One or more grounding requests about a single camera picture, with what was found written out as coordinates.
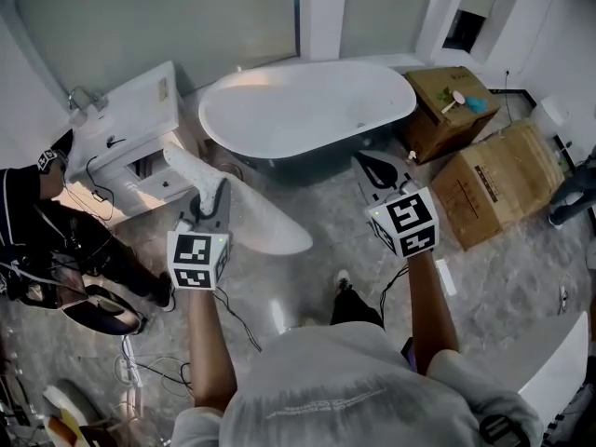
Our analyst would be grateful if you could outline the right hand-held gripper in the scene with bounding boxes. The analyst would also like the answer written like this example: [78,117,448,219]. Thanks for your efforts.
[351,150,442,260]

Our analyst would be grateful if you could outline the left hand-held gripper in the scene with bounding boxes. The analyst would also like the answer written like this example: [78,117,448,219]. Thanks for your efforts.
[166,177,233,292]

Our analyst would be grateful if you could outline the white dotted bath mat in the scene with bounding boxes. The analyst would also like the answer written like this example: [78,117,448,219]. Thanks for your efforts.
[162,142,315,256]

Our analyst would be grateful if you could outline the person's right forearm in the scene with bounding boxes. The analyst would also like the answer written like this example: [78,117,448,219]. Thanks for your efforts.
[406,251,461,375]

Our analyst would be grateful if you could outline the person's left forearm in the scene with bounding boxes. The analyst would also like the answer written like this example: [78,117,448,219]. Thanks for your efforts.
[187,285,239,410]

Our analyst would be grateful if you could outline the white bathtub dark outside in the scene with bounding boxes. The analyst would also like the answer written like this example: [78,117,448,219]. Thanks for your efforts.
[197,60,418,188]

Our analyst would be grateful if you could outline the small cardboard box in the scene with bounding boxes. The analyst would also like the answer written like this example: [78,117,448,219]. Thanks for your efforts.
[401,65,503,166]

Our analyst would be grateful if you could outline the white sink cabinet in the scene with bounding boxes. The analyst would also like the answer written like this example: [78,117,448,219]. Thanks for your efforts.
[63,60,202,214]

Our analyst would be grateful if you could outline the wooden bath brush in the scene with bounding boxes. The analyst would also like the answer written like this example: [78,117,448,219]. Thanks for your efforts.
[439,89,467,115]

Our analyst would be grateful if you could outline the large cardboard box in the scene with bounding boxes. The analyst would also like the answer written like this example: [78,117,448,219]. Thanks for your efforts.
[429,120,568,251]

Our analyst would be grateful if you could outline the white flat strip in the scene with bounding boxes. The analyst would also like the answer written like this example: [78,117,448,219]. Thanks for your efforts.
[434,257,458,296]

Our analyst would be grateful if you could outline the person's black trousers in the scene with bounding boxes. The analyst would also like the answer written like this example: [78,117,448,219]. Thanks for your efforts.
[329,285,386,331]

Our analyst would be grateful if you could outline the chrome faucet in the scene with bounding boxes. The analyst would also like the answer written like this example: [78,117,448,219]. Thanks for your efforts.
[66,85,109,113]

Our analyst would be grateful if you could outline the dark window pane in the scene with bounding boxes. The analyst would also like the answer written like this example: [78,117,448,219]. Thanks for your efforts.
[440,8,489,56]

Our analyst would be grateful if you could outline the white power strip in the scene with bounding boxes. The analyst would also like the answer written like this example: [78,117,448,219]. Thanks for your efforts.
[113,334,144,391]

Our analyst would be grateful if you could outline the white panel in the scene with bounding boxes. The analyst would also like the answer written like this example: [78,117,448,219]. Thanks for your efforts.
[518,309,591,438]

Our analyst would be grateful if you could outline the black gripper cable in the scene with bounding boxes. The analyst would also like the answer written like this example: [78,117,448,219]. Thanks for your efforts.
[212,286,264,354]
[378,264,412,326]

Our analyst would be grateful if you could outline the black and white wires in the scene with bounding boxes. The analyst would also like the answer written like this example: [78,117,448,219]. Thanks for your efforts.
[115,332,193,400]

